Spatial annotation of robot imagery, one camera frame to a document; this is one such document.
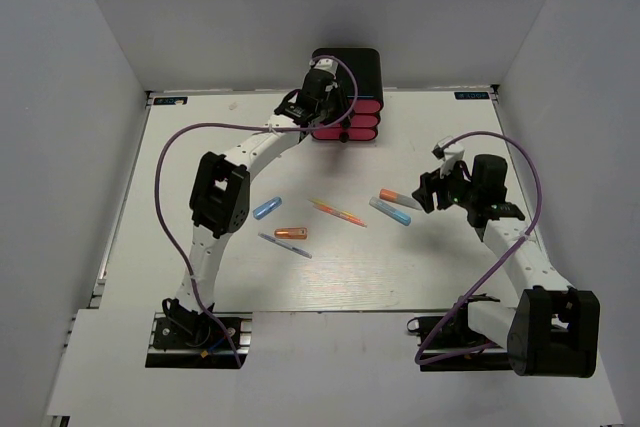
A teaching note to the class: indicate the blue transparent correction tape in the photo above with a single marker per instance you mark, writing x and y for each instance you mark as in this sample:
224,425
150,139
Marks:
266,208

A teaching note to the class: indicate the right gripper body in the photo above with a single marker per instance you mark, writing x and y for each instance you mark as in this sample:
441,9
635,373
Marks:
454,188

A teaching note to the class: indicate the right blue table label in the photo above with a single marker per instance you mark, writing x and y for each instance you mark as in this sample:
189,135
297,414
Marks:
471,95

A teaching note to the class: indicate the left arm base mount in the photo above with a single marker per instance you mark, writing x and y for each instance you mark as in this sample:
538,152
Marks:
183,339

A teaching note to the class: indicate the left blue table label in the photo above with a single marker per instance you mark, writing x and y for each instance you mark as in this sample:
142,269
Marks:
169,101

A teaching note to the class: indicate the orange transparent correction tape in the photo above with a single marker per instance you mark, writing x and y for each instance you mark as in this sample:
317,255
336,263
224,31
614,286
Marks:
296,233

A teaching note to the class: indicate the blue table label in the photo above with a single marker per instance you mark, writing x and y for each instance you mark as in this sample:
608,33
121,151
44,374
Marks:
169,101
471,95

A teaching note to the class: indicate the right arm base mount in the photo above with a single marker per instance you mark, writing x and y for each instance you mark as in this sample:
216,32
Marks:
473,339

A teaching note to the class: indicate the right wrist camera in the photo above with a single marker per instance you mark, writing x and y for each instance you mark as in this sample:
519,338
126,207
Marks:
448,152

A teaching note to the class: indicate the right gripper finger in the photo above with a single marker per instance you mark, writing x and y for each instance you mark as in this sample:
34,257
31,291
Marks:
427,185
425,201

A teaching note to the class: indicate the blue thin pen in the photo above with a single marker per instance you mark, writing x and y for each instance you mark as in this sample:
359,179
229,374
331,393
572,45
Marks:
285,245

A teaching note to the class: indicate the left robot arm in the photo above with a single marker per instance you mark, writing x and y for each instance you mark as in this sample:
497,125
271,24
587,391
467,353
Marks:
220,197

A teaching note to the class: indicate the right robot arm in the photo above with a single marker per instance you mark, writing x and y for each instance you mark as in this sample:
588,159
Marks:
553,329

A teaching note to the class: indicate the black drawer cabinet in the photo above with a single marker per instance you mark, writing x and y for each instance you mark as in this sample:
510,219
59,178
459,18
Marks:
365,65

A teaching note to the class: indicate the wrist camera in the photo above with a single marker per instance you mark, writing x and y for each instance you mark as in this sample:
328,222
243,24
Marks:
448,152
325,64

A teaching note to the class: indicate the yellow highlighter pen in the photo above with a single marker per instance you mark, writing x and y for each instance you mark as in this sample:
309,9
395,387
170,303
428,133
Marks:
320,203

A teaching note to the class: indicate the orange highlighter pen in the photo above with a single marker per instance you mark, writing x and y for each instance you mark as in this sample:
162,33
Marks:
340,214

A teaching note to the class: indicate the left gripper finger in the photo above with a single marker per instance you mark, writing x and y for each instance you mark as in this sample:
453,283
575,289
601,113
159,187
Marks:
344,108
309,126

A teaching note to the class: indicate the pink top drawer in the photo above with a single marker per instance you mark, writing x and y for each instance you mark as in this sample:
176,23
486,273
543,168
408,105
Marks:
366,107

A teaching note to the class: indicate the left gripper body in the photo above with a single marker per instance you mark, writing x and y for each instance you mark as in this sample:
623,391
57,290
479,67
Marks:
328,108

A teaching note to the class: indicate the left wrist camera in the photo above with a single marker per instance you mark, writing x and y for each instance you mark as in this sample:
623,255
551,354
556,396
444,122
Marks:
325,64

